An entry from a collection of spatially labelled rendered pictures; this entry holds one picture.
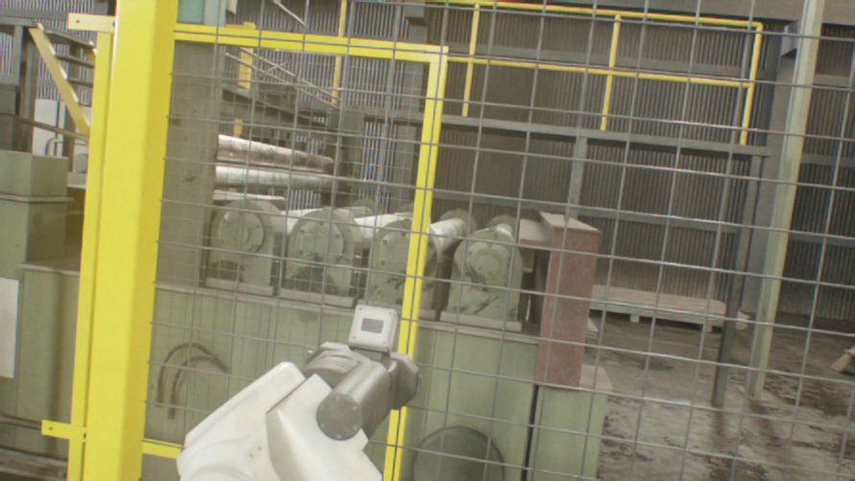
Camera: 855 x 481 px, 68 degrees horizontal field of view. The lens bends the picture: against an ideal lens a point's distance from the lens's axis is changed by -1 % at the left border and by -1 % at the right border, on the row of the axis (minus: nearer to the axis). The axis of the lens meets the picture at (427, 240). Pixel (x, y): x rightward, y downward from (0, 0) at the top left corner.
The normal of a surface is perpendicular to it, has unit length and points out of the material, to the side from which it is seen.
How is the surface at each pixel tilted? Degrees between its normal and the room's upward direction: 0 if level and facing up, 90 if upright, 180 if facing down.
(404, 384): 90
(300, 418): 56
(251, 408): 45
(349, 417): 90
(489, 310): 90
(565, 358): 90
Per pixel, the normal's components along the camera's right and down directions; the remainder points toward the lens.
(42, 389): -0.15, 0.07
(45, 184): 0.98, 0.12
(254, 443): 0.73, -0.61
